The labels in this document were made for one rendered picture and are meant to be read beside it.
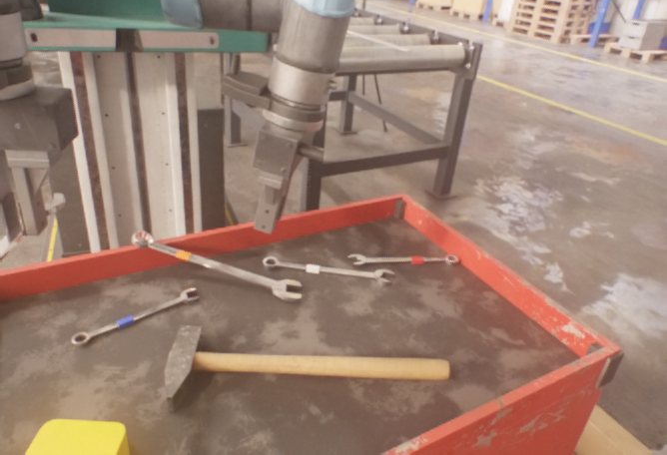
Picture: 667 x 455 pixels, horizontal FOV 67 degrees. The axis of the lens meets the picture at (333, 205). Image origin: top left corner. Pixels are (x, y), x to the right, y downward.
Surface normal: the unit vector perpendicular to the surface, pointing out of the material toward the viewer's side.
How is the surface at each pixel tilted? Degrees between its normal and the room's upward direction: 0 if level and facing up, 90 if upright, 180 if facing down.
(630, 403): 0
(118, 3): 90
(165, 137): 90
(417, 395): 0
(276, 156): 87
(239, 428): 0
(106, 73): 90
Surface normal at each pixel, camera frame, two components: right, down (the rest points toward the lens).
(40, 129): 0.10, 0.47
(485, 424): 0.49, 0.44
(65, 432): 0.08, -0.88
